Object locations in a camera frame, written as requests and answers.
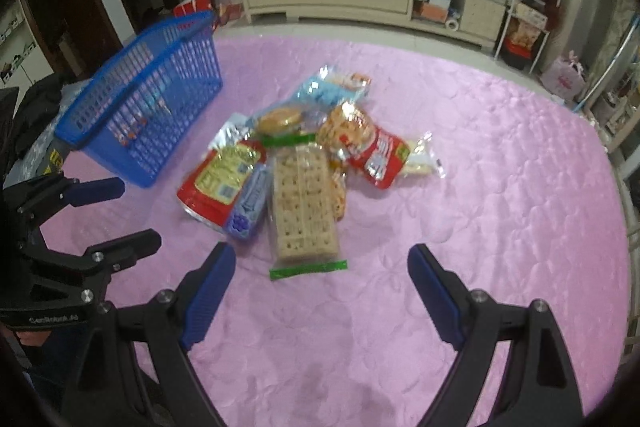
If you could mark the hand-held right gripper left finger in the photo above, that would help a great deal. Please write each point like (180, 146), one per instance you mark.
(207, 297)

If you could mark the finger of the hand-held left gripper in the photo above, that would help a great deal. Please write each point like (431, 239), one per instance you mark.
(140, 243)
(97, 191)

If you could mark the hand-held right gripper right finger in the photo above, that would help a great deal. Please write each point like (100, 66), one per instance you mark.
(435, 299)

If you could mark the purple snack packet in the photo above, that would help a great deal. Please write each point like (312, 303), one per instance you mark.
(247, 207)

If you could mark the blue plastic mesh basket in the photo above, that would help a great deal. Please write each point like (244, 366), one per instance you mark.
(150, 72)

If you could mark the red snack bag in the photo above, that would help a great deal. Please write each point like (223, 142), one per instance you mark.
(215, 187)
(370, 147)

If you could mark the grey floral covered chair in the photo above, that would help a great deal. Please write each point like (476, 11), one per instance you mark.
(75, 93)

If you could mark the clear cracker packet green ends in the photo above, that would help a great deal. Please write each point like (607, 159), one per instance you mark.
(302, 207)

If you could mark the small clear yellow packet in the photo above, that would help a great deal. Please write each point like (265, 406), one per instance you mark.
(420, 162)

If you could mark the silver foil snack packet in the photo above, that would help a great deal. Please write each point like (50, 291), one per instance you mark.
(227, 131)

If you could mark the small round cookie packet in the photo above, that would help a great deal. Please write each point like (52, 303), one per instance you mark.
(282, 119)

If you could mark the red paper bag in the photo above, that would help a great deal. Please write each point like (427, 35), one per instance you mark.
(192, 4)

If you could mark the light blue snack packet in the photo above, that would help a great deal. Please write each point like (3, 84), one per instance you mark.
(325, 89)

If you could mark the pink plastic bag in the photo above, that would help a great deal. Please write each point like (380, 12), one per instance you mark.
(565, 79)

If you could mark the white tape roll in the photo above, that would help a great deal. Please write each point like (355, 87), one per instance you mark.
(453, 24)

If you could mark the red orange printed box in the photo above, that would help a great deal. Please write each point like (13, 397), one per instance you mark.
(526, 36)

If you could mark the white wall shelf cabinet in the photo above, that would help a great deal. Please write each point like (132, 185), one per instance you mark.
(10, 52)

